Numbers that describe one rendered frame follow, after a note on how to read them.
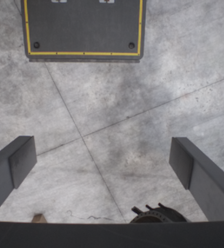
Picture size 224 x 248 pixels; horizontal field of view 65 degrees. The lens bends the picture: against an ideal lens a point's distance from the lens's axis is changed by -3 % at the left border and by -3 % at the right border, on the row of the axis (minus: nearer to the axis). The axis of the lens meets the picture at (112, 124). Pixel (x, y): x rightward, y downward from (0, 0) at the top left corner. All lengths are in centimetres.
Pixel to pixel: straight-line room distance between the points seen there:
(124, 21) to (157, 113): 76
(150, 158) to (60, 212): 105
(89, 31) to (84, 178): 123
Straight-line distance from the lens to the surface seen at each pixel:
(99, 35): 114
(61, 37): 117
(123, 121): 151
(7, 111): 170
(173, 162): 17
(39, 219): 208
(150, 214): 105
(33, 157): 17
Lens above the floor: 144
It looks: 73 degrees down
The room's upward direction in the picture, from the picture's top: 177 degrees clockwise
